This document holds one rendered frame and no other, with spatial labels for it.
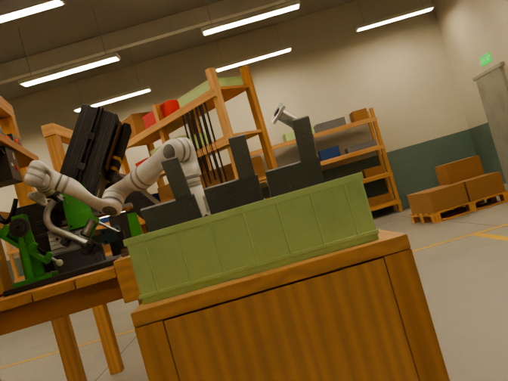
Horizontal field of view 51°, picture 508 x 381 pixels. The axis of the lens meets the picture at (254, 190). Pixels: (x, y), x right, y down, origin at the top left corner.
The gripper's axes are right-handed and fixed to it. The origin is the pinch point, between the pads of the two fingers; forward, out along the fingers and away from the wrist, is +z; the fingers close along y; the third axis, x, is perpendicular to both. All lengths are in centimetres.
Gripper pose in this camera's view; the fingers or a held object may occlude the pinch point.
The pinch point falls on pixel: (54, 198)
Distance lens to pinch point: 252.8
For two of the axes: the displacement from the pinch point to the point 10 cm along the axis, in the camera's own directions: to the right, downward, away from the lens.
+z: -1.1, 3.3, 9.4
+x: -4.7, 8.2, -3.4
